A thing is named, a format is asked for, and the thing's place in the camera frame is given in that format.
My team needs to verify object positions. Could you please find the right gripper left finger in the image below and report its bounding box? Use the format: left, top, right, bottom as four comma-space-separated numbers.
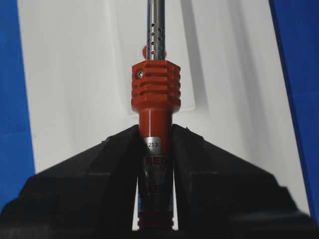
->
0, 125, 141, 239

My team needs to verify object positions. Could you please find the red handled soldering iron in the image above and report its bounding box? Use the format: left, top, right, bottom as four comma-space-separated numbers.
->
131, 0, 181, 230

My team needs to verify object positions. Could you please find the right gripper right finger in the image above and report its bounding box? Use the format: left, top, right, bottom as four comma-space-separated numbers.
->
172, 124, 319, 239

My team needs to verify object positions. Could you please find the large white foam board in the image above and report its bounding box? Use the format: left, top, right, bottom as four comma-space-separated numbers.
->
17, 0, 310, 215

